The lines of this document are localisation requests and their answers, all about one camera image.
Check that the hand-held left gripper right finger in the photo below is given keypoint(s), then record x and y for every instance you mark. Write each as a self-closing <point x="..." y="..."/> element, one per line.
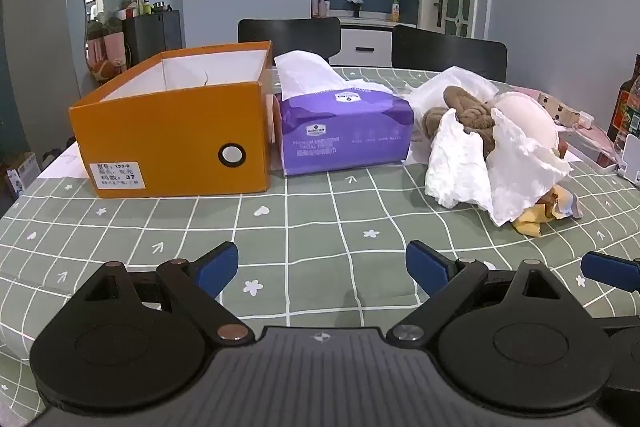
<point x="426" y="267"/>

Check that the pink bottle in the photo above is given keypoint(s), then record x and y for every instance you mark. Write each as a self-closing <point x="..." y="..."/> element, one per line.
<point x="315" y="4"/>

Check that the pile of white cloths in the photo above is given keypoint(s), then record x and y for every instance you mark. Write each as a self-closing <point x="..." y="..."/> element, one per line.
<point x="520" y="187"/>

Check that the orange cardboard shoe box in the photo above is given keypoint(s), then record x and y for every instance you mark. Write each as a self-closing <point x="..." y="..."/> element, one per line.
<point x="175" y="142"/>

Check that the grey tablet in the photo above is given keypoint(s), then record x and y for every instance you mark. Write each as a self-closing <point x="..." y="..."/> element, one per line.
<point x="592" y="149"/>

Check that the white charger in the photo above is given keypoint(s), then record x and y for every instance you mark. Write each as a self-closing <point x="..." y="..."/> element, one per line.
<point x="586" y="121"/>

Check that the small wooden box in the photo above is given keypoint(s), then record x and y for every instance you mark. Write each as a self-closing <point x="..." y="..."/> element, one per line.
<point x="555" y="107"/>

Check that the crumpled white tissue paper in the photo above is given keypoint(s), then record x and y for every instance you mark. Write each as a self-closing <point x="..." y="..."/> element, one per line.
<point x="460" y="167"/>

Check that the pink flower bouquet bucket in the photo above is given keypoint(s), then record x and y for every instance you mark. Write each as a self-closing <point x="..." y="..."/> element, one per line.
<point x="105" y="52"/>

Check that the white phone stand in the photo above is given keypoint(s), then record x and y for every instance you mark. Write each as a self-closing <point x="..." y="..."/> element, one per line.
<point x="630" y="157"/>

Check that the black dining chair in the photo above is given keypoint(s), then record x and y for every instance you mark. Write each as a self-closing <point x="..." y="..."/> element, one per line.
<point x="450" y="52"/>
<point x="290" y="34"/>

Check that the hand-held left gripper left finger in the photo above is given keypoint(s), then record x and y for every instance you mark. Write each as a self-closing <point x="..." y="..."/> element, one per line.
<point x="219" y="267"/>

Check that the clear plastic bottle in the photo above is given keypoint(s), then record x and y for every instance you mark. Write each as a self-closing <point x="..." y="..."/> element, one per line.
<point x="635" y="107"/>

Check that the green checked tablecloth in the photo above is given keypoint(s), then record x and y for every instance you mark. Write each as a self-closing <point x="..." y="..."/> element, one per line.
<point x="310" y="217"/>

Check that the orange juice bottle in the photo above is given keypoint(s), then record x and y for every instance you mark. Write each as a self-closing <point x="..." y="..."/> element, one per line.
<point x="395" y="9"/>

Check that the white sideboard cabinet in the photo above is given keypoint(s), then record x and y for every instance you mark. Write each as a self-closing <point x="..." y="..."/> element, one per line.
<point x="370" y="42"/>

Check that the black cabinet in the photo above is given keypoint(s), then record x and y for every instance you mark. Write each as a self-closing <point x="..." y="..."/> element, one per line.
<point x="155" y="37"/>

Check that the pale grey cloth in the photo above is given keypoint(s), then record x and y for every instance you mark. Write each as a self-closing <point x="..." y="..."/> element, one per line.
<point x="567" y="204"/>

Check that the yellow knitted toy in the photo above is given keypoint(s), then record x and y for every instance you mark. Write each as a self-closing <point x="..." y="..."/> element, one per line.
<point x="532" y="222"/>

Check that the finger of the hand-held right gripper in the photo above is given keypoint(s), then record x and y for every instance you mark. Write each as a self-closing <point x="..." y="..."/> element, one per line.
<point x="602" y="266"/>

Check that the small flower vase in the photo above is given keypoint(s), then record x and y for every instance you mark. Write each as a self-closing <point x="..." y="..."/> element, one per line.
<point x="356" y="7"/>

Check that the dark glass bottle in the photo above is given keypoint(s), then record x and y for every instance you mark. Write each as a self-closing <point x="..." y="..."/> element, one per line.
<point x="619" y="107"/>

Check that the brown knitted toy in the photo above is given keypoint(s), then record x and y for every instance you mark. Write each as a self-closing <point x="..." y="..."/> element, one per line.
<point x="470" y="112"/>

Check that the white pump bottle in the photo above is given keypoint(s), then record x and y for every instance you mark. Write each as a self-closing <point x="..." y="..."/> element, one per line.
<point x="324" y="7"/>

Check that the purple tissue pack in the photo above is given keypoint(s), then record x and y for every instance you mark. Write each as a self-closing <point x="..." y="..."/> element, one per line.
<point x="340" y="132"/>

